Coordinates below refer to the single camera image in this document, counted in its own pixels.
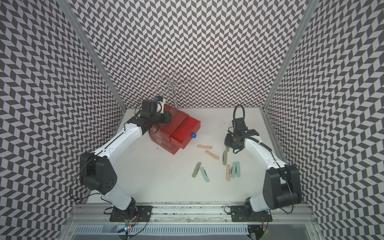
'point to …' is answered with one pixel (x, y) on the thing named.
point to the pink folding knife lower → (228, 172)
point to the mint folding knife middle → (233, 170)
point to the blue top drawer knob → (193, 135)
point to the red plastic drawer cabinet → (160, 136)
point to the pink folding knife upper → (204, 147)
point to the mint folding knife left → (204, 174)
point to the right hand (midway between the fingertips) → (227, 145)
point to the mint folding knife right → (238, 169)
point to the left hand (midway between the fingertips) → (170, 116)
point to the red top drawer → (182, 136)
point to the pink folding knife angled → (208, 153)
